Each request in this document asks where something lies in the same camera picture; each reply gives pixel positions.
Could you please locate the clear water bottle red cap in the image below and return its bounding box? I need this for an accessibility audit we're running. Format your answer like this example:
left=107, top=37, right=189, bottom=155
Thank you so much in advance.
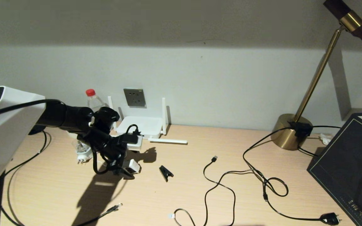
left=85, top=89, right=106, bottom=114

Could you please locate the black plastic clip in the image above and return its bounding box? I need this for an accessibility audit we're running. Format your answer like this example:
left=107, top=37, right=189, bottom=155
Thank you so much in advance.
left=159, top=165, right=174, bottom=182

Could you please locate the black box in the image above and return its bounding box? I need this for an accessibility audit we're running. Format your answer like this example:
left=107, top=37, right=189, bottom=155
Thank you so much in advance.
left=307, top=108, right=362, bottom=226

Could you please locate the black ethernet cable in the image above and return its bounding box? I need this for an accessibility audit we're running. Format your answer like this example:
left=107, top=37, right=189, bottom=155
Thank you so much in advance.
left=0, top=130, right=123, bottom=226

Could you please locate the grey white plug night light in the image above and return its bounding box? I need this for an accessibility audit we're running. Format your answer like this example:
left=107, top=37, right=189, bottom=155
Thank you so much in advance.
left=73, top=140, right=94, bottom=165

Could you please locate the brass desk lamp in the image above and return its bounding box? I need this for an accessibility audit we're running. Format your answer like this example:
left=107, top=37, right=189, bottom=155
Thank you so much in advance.
left=271, top=0, right=362, bottom=150

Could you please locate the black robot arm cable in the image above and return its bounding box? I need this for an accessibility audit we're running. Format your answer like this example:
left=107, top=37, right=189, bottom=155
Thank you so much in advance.
left=0, top=99, right=139, bottom=175

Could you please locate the grey wall socket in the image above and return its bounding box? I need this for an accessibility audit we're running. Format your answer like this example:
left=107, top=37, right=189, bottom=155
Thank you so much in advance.
left=123, top=89, right=146, bottom=108

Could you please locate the black lamp power cord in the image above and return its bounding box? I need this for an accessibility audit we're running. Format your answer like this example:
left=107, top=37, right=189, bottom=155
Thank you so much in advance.
left=243, top=126, right=342, bottom=226

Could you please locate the small white connector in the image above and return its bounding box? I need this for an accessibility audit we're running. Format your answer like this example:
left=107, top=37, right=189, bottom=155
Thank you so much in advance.
left=319, top=133, right=333, bottom=145

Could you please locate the white router with antennas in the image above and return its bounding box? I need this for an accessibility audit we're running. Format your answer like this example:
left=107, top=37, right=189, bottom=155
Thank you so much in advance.
left=107, top=96, right=188, bottom=145

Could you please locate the black USB cable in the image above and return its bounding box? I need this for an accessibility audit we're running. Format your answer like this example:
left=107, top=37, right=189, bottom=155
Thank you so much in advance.
left=168, top=156, right=254, bottom=226

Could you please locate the white power adapter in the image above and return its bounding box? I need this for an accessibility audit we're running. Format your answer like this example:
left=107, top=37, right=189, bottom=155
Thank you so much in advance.
left=128, top=159, right=142, bottom=175

